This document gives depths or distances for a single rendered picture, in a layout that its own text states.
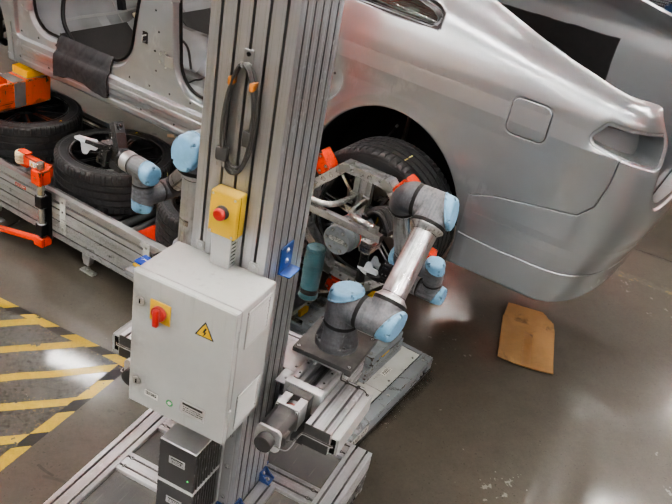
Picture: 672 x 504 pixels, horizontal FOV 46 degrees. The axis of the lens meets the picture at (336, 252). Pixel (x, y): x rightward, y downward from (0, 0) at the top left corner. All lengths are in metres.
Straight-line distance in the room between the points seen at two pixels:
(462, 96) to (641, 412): 1.96
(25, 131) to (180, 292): 2.83
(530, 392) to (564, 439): 0.33
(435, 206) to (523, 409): 1.68
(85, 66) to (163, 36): 0.62
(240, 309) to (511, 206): 1.52
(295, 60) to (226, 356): 0.80
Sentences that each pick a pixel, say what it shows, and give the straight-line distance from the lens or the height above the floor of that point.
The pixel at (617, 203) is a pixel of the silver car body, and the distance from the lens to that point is 3.20.
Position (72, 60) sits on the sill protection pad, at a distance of 4.68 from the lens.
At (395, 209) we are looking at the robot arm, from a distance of 2.69.
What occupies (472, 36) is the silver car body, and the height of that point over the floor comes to 1.70.
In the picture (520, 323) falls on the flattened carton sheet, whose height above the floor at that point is 0.01.
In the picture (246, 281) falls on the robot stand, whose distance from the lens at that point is 2.20.
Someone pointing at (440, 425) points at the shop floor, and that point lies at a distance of 3.76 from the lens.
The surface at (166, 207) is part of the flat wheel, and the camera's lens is 4.03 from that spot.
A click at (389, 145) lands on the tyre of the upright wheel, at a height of 1.18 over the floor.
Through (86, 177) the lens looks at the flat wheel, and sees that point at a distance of 4.34.
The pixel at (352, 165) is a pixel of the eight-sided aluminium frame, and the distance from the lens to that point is 3.26.
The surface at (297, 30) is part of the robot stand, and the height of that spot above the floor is 1.93.
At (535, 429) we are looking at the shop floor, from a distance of 3.94.
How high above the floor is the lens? 2.44
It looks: 30 degrees down
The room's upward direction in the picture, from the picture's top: 11 degrees clockwise
